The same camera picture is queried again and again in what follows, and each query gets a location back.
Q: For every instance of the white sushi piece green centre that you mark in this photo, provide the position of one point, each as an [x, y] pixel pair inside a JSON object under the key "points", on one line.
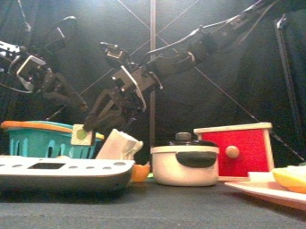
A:
{"points": [[82, 134]]}

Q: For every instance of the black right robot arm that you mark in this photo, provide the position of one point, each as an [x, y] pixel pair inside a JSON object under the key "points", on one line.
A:
{"points": [[224, 28]]}

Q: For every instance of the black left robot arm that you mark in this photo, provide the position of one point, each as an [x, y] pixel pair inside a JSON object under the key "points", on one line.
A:
{"points": [[59, 32]]}

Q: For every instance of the orange toy food piece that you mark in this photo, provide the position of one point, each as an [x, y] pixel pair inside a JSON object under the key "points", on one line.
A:
{"points": [[139, 173]]}

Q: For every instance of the white folded carton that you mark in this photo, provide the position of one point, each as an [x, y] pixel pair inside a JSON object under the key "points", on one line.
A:
{"points": [[118, 146]]}

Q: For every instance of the teal basket orange rim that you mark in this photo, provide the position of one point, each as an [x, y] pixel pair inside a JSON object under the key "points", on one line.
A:
{"points": [[38, 140]]}

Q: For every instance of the white toy pot black lid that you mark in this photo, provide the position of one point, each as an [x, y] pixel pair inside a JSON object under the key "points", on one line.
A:
{"points": [[185, 164]]}

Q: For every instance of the white kitchen scale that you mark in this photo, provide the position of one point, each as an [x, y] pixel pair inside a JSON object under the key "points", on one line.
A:
{"points": [[59, 173]]}

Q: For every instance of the red wooden drawer box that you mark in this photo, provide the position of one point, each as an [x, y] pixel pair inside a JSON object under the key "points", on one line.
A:
{"points": [[246, 149]]}

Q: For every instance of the white block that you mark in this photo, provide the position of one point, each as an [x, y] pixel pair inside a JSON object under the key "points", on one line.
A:
{"points": [[260, 176]]}

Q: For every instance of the white plate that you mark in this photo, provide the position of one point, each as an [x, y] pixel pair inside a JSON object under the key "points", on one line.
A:
{"points": [[266, 190]]}

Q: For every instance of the yellow orange citrus slice toy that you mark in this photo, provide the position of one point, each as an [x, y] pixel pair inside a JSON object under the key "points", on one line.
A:
{"points": [[293, 177]]}

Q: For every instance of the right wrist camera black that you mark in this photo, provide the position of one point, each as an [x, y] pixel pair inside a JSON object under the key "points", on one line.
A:
{"points": [[115, 54]]}

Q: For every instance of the grey vertical frame pole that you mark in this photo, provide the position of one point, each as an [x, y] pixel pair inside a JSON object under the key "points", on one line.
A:
{"points": [[153, 35]]}

